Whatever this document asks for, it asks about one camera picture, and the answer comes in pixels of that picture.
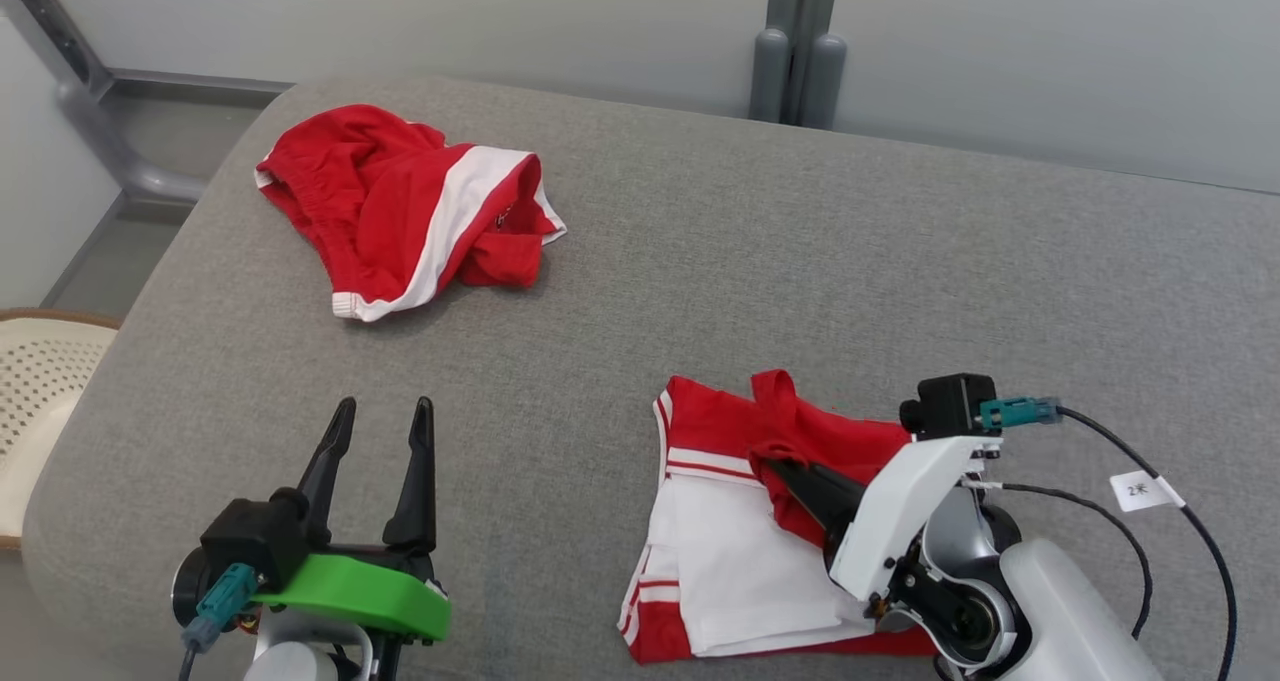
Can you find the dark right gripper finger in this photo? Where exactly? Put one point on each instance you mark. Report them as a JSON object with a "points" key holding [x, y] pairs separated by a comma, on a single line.
{"points": [[825, 491], [834, 549]]}

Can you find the white band right gripper body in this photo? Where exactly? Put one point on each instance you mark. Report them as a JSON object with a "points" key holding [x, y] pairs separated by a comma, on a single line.
{"points": [[900, 511]]}

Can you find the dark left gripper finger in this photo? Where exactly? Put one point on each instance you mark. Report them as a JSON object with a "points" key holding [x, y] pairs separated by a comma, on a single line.
{"points": [[418, 491], [325, 481]]}

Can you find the green band left gripper body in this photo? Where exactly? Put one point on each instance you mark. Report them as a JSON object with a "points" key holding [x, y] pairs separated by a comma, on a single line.
{"points": [[370, 591]]}

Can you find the red and white jersey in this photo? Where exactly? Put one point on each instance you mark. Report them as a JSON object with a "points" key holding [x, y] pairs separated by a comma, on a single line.
{"points": [[720, 561]]}

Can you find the red shorts with white stripe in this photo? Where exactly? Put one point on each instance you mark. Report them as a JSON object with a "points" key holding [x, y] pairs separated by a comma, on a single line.
{"points": [[380, 191]]}

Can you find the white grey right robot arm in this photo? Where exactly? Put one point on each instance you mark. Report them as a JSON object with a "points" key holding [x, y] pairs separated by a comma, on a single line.
{"points": [[1060, 611]]}

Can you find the cream perforated laundry basket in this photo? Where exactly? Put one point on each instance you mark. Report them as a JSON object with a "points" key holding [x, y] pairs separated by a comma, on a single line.
{"points": [[40, 401]]}

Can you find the grey metal partition foot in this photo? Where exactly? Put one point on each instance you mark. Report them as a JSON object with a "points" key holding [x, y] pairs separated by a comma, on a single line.
{"points": [[90, 111]]}

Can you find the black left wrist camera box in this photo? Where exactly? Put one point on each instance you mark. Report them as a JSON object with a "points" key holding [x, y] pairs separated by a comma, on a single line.
{"points": [[245, 546]]}

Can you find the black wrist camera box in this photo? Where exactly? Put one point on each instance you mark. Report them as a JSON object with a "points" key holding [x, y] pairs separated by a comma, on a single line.
{"points": [[950, 406], [245, 546]]}

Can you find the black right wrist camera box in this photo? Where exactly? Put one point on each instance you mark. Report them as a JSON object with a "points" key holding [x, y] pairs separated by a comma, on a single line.
{"points": [[950, 406]]}

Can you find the grey double partition post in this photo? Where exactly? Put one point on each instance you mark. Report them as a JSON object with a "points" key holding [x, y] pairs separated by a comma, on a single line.
{"points": [[800, 51]]}

